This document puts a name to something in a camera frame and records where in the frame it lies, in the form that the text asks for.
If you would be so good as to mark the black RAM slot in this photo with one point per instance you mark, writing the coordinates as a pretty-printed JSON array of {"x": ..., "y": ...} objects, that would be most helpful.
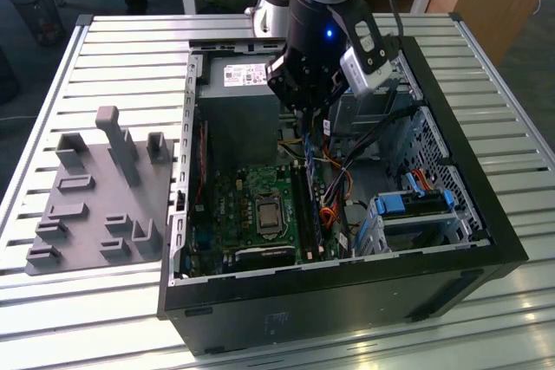
[
  {"x": 320, "y": 249},
  {"x": 302, "y": 214}
]

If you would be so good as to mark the grey drive cage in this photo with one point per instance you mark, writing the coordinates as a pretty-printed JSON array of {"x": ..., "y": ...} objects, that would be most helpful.
[{"x": 373, "y": 105}]

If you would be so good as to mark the grey power supply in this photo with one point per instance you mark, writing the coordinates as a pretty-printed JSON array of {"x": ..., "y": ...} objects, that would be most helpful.
[{"x": 238, "y": 123}]

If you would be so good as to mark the black table corner cap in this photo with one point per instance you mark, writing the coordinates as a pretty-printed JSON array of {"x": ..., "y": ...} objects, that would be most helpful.
[
  {"x": 84, "y": 20},
  {"x": 456, "y": 17}
]

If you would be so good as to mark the green motherboard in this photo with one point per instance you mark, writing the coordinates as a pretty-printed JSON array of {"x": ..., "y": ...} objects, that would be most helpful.
[{"x": 225, "y": 196}]

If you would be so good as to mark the silver CPU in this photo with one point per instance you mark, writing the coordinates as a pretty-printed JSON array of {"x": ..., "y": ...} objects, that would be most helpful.
[{"x": 268, "y": 216}]

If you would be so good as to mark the round grey speaker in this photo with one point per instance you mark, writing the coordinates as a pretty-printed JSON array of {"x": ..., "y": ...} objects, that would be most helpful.
[{"x": 356, "y": 215}]

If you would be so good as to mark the blue disk carrier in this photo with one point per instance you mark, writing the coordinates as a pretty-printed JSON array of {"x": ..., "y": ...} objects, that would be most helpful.
[{"x": 392, "y": 204}]

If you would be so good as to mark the CPU socket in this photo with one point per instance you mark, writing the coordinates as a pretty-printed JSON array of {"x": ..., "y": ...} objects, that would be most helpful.
[{"x": 256, "y": 219}]

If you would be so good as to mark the grey disk bay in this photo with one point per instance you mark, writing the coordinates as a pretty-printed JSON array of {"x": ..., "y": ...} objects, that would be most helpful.
[{"x": 416, "y": 231}]

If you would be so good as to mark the grey parts rack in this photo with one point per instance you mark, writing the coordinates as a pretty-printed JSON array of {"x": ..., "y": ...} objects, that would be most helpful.
[{"x": 95, "y": 214}]

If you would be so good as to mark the black PC case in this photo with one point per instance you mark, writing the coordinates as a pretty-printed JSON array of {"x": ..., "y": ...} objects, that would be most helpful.
[{"x": 303, "y": 318}]

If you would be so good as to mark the black camera bracket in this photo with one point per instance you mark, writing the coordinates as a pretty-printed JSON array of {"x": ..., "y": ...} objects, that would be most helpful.
[{"x": 360, "y": 19}]

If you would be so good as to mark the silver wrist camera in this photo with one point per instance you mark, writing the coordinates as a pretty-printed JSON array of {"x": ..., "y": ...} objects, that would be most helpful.
[{"x": 362, "y": 77}]

